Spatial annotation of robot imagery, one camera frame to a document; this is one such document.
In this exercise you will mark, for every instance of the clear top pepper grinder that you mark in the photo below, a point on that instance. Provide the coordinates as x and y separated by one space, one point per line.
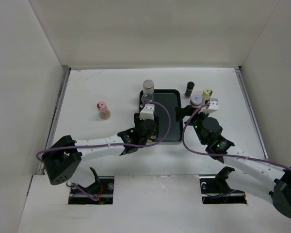
146 98

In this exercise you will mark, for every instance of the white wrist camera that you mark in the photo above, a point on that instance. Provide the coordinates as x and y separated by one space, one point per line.
211 106
147 112

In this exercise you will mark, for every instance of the silver lid grain bottle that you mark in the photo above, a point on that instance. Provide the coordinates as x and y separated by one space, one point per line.
148 87

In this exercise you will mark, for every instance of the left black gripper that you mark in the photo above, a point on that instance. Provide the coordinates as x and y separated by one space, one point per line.
137 121

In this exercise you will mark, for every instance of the black lid bottle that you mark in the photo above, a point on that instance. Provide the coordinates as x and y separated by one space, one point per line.
153 137

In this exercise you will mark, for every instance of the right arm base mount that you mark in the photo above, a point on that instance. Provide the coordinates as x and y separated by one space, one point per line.
215 190

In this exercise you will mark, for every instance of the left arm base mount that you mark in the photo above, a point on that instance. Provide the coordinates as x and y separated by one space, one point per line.
100 192

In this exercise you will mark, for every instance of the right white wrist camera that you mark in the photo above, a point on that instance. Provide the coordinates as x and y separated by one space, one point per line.
211 106

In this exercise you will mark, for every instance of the yellow cap spice bottle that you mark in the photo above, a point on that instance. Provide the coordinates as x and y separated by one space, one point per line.
207 93

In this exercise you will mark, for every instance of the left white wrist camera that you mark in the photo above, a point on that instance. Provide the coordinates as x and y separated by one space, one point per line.
147 112

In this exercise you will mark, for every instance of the white lid sauce jar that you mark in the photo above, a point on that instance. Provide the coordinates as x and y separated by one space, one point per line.
196 101

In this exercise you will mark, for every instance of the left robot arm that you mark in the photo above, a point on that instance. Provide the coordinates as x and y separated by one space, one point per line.
63 158

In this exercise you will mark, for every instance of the black cap spice jar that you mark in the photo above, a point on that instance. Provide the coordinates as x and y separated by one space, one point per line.
189 89

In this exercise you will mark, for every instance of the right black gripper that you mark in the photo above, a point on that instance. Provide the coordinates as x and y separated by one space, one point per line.
181 112

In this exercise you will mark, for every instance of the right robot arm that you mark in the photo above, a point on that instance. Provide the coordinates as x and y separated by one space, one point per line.
265 179

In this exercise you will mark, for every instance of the pink cap spice bottle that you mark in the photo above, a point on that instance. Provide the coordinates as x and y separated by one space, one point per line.
104 112

